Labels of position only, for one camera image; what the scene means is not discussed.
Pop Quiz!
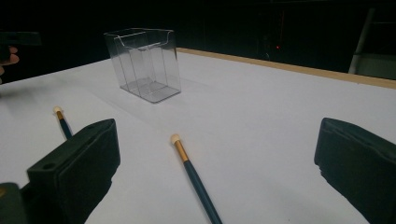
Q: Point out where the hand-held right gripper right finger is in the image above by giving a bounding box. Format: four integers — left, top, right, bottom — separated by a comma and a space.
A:
314, 117, 396, 224

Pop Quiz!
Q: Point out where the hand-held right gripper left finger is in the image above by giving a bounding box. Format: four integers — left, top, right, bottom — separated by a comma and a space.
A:
19, 119, 121, 224

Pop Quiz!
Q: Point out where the brush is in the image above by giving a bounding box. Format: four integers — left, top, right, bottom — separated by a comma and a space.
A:
52, 105, 74, 140

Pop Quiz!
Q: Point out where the clear plastic pen holder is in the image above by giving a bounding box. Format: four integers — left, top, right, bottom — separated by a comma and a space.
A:
104, 27, 182, 105

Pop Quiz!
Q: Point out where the dark blue pencil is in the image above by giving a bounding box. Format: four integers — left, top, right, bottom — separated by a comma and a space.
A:
170, 133, 223, 224

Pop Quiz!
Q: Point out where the white metal stand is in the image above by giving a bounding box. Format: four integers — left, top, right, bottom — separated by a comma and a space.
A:
347, 7, 396, 81

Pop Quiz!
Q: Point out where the wooden table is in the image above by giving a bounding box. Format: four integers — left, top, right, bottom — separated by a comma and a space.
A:
177, 47, 396, 91

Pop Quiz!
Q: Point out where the white table sheet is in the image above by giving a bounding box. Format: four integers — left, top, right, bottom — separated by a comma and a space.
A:
0, 50, 396, 224

